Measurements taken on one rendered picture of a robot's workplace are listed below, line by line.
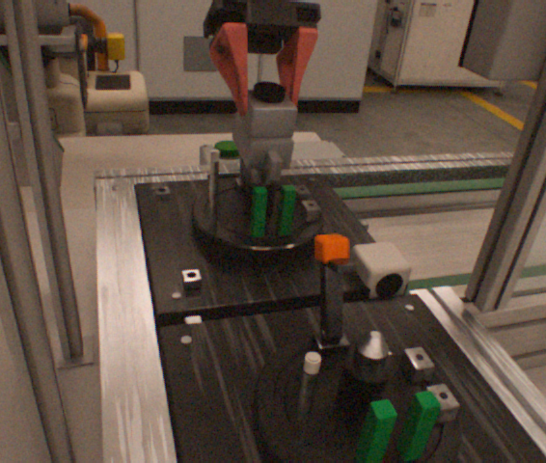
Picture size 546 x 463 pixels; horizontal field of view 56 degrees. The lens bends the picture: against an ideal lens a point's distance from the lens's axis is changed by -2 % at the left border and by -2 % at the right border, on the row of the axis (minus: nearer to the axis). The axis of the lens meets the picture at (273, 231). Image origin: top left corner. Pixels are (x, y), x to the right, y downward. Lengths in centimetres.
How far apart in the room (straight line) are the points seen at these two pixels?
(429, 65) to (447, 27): 33
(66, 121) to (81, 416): 81
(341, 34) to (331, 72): 27
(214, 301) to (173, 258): 7
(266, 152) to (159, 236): 14
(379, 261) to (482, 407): 16
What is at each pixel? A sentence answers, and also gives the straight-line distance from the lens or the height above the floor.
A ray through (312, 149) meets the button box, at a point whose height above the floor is 96.
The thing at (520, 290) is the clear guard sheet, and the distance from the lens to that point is 56.
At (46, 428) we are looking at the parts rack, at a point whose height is 96.
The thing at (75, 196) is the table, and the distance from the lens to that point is 86.
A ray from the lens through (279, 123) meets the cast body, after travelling 49.
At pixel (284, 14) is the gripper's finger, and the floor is 118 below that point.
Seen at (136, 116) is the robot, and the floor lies 75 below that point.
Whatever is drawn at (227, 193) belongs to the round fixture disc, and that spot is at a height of 99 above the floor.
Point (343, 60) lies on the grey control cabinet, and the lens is 384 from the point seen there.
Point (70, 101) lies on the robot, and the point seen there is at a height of 88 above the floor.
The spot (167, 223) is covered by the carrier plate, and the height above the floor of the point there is 97.
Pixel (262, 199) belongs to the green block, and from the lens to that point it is 48.
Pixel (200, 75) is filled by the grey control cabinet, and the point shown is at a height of 28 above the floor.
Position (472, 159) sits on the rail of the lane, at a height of 96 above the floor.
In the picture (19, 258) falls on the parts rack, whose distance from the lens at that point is 29.
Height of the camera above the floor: 127
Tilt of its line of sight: 32 degrees down
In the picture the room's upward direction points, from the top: 6 degrees clockwise
